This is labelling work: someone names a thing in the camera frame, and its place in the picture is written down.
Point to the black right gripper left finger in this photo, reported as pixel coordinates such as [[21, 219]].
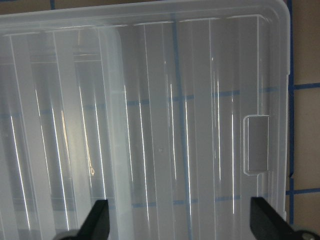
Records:
[[95, 227]]

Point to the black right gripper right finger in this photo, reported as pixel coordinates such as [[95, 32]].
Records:
[[267, 224]]

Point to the clear plastic box lid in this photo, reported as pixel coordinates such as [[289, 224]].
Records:
[[174, 111]]

